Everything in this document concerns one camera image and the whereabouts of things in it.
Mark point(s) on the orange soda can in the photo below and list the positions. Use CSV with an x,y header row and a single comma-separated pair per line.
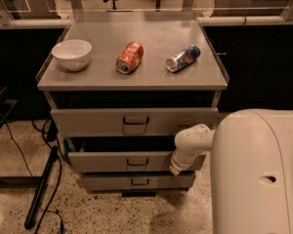
x,y
130,58

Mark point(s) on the grey drawer cabinet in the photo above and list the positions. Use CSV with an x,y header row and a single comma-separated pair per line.
x,y
121,85

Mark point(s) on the blue silver soda can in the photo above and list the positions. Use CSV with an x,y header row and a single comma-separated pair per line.
x,y
182,59

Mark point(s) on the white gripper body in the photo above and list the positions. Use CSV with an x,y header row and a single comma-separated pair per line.
x,y
178,163

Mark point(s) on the grey bottom drawer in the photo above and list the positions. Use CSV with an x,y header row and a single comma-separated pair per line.
x,y
137,181

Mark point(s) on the grey top drawer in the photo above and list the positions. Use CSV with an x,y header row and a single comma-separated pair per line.
x,y
120,122

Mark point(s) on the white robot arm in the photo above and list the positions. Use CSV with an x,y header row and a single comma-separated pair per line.
x,y
251,170

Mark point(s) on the white ceramic bowl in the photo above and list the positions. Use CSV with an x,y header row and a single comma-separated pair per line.
x,y
73,54

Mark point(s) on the black floor bar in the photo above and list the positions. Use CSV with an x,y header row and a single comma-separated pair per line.
x,y
40,190

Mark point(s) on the white horizontal rail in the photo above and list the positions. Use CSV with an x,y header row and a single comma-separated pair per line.
x,y
213,21

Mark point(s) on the grey drawer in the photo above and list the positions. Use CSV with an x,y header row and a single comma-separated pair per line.
x,y
119,154
137,181
120,122

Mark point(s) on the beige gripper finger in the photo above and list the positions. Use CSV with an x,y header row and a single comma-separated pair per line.
x,y
175,171

